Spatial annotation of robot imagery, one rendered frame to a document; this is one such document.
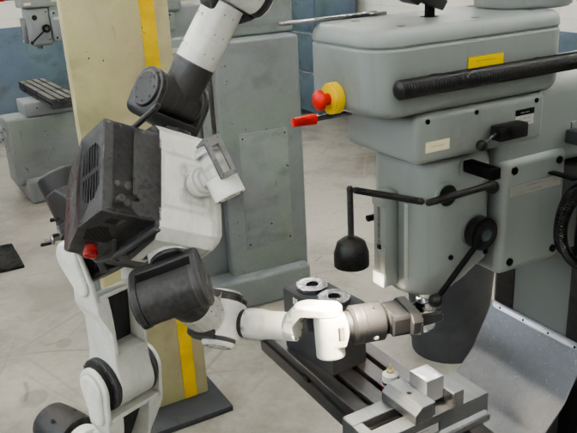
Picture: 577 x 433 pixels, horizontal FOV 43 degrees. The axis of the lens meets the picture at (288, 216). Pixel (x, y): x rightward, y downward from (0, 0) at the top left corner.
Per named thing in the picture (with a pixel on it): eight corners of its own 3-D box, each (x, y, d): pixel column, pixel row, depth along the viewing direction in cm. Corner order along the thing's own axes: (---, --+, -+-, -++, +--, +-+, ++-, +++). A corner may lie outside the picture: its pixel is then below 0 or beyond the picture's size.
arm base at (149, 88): (118, 125, 159) (153, 123, 152) (129, 67, 161) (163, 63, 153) (170, 143, 171) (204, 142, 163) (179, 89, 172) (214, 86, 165)
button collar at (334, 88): (337, 117, 138) (336, 85, 136) (320, 112, 143) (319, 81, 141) (346, 115, 139) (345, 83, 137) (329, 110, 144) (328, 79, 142)
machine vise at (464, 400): (377, 474, 163) (376, 432, 159) (338, 439, 175) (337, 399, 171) (492, 418, 179) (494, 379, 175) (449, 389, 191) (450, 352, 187)
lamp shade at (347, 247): (327, 267, 150) (325, 239, 148) (345, 254, 156) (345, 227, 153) (357, 274, 146) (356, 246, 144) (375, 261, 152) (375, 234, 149)
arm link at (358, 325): (368, 309, 160) (318, 317, 157) (372, 356, 162) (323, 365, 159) (351, 295, 171) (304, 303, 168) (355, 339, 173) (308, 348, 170)
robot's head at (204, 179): (203, 210, 149) (228, 195, 142) (181, 166, 149) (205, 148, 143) (226, 202, 153) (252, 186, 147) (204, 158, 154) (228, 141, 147)
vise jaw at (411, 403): (416, 425, 167) (416, 411, 165) (381, 399, 177) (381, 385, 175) (435, 416, 170) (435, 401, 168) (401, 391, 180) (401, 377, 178)
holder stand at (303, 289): (332, 376, 200) (330, 310, 193) (285, 344, 217) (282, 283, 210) (367, 361, 206) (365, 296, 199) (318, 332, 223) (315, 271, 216)
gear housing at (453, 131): (416, 168, 139) (417, 116, 135) (345, 143, 159) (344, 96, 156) (544, 138, 154) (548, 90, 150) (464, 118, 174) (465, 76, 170)
